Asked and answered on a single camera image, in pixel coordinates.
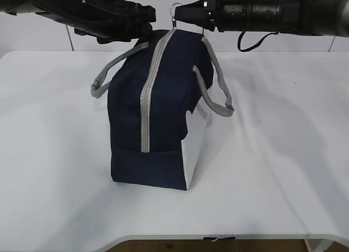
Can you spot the white table leg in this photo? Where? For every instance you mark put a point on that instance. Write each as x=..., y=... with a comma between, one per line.
x=318, y=245

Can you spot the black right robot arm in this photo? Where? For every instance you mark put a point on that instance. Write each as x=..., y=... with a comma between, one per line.
x=298, y=17

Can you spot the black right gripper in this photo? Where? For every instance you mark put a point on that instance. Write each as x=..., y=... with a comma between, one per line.
x=232, y=15

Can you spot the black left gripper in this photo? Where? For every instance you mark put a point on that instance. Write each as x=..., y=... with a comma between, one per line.
x=115, y=20

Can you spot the navy lunch bag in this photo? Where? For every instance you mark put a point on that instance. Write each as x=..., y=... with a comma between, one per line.
x=160, y=95

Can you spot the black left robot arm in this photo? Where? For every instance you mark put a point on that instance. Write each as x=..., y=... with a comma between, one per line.
x=62, y=11

